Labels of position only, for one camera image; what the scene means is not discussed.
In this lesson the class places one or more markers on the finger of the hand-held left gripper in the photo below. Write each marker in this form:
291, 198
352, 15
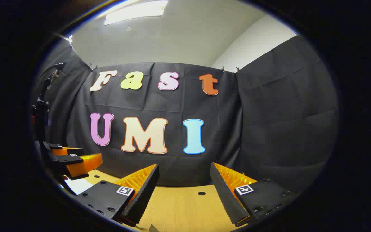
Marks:
85, 162
72, 151

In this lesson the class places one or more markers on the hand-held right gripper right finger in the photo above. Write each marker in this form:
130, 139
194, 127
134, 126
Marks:
225, 196

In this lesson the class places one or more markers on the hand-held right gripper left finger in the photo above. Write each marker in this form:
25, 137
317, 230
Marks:
143, 196

